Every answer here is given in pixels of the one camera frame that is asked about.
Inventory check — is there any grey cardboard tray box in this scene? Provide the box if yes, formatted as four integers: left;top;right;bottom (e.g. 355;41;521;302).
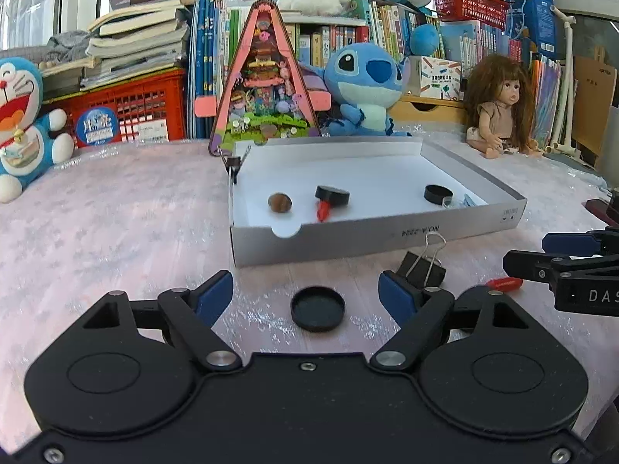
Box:
229;136;527;267

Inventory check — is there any white pvc pipe frame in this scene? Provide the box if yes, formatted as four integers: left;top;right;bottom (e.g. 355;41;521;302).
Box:
545;5;580;159

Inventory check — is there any row of upright books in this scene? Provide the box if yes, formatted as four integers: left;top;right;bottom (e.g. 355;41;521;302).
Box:
192;0;533;118

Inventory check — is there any small black binder clip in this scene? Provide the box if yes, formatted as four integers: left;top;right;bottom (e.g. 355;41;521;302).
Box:
221;146;252;186

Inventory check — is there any black red-tipped stamp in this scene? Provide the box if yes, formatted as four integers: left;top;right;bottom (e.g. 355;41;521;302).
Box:
315;186;349;222

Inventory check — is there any wooden drawer box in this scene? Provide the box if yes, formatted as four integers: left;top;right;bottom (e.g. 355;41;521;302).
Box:
388;94;466;125

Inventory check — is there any large black binder clip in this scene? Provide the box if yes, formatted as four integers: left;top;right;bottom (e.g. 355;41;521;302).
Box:
395;232;447;289

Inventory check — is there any brown walnut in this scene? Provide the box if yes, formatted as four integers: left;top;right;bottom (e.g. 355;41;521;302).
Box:
268;193;293;214

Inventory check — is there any black round lid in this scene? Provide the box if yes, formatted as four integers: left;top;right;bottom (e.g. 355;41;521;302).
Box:
291;286;345;333

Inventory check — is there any red plastic crate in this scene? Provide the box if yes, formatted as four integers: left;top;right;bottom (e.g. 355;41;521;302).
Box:
41;67;186;148

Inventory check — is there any red plastic basket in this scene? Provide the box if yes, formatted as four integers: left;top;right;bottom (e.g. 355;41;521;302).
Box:
434;0;509;31

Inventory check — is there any red screwdriver bit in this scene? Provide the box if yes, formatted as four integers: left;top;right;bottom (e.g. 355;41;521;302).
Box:
486;276;523;293

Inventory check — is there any pink triangular miniature house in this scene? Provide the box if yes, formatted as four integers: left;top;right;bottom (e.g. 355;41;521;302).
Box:
194;0;330;157

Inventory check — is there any Doraemon plush toy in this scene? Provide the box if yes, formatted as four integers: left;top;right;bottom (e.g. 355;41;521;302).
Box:
1;58;75;203

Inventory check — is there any blue Stitch plush toy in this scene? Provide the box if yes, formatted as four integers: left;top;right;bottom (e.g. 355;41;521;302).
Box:
300;43;410;137

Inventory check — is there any stack of books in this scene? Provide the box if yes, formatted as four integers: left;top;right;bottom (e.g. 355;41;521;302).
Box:
39;0;196;99

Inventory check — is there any brown-haired baby doll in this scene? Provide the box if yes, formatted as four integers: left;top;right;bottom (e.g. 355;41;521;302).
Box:
464;55;544;159

